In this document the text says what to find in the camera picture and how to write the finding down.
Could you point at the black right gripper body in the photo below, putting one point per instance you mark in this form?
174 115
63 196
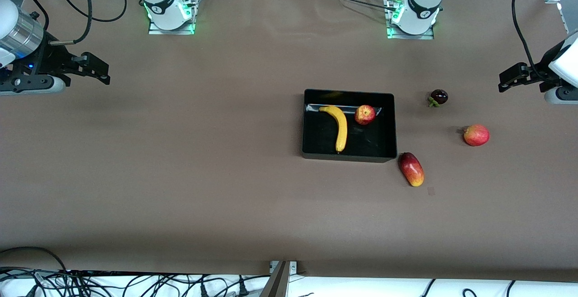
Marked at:
50 60

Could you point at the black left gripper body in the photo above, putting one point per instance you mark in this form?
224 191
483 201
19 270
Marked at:
537 74

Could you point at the small red yellow apple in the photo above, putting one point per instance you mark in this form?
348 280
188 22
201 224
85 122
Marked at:
365 114

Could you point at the black plastic box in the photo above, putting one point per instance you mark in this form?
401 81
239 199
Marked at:
370 141

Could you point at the yellow banana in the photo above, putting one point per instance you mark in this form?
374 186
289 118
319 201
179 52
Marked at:
341 125

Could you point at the round red fruit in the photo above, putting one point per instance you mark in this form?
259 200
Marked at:
476 135

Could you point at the dark purple mangosteen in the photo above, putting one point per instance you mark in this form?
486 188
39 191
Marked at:
439 96

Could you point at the red yellow mango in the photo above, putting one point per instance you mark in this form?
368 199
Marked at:
412 169

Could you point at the brown table cover sheet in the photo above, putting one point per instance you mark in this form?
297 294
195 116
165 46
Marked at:
226 206

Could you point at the aluminium profile bar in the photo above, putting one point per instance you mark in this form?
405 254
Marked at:
276 285

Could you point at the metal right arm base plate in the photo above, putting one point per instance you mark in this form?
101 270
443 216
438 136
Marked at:
156 30

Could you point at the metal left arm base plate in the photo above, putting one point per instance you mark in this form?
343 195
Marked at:
397 35

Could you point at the small metal bracket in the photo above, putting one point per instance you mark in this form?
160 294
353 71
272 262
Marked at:
292 267

